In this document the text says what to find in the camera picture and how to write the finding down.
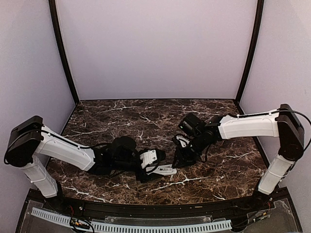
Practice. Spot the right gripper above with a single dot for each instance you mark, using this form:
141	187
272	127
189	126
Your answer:
184	159

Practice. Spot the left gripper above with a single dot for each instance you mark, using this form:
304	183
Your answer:
144	176

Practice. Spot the white remote control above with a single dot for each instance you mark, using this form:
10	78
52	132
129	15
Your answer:
148	170

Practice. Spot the white battery cover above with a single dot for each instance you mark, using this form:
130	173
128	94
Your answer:
165	168

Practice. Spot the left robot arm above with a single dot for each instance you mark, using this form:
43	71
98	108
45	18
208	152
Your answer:
32	138

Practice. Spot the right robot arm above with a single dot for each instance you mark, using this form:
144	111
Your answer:
281	123

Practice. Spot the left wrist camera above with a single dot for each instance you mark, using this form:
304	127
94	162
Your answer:
150	156

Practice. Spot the black front rail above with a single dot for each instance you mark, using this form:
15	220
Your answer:
235	208

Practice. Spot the white slotted cable duct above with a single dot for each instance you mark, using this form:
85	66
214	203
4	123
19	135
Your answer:
102	227

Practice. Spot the right black frame post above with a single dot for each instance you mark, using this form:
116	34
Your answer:
251	51

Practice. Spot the black frame post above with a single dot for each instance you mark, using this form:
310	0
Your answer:
61	50
251	51

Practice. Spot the left black frame post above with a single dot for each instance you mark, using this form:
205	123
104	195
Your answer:
61	50

